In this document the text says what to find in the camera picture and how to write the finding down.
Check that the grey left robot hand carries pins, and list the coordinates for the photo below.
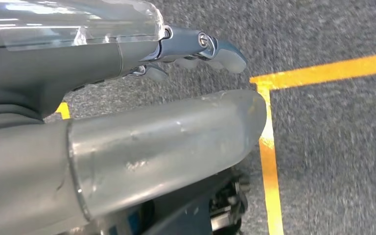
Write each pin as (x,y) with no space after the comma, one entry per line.
(158,146)

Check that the yellow floor tape square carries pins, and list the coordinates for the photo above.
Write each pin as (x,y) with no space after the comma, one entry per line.
(269,181)
(63,111)

